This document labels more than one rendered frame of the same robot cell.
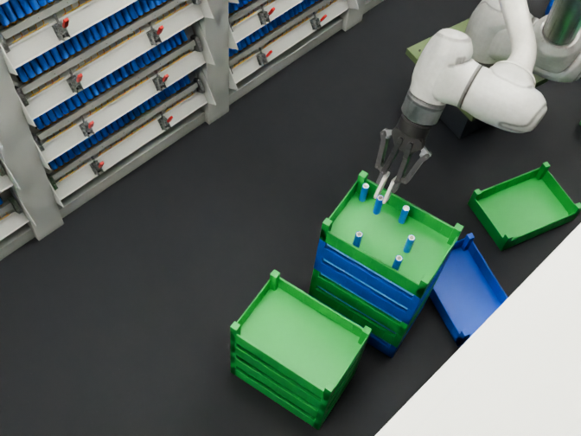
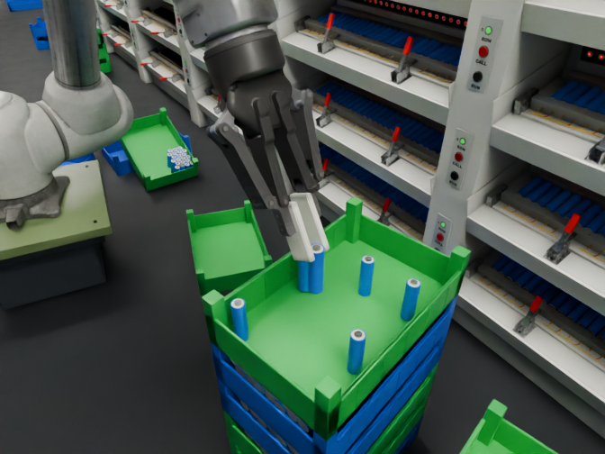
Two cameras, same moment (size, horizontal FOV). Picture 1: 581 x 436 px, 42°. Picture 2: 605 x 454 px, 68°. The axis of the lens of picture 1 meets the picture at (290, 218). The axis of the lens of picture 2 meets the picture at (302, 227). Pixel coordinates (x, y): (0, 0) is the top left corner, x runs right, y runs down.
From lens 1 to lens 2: 1.53 m
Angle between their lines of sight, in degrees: 52
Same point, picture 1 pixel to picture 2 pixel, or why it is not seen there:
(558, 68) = (116, 113)
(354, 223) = (297, 359)
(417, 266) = (396, 284)
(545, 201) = (224, 233)
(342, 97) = not seen: outside the picture
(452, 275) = not seen: hidden behind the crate
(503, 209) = (221, 266)
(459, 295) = not seen: hidden behind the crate
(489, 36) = (21, 146)
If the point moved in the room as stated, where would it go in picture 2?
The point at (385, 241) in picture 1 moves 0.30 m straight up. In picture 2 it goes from (345, 318) to (363, 106)
